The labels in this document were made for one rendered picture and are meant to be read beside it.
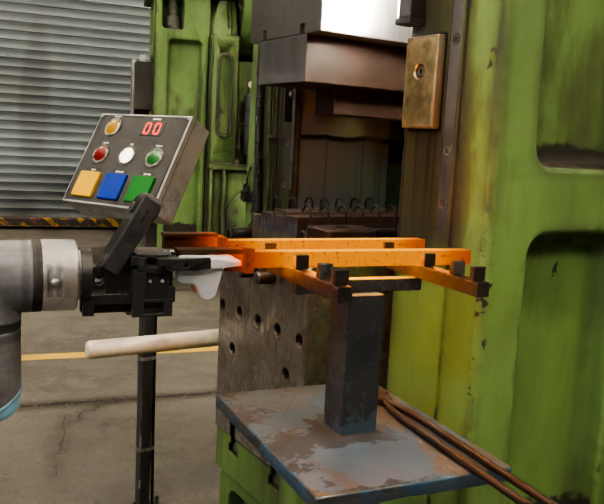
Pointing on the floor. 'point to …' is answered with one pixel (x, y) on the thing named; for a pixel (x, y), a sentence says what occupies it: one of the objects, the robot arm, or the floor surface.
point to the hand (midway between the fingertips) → (229, 257)
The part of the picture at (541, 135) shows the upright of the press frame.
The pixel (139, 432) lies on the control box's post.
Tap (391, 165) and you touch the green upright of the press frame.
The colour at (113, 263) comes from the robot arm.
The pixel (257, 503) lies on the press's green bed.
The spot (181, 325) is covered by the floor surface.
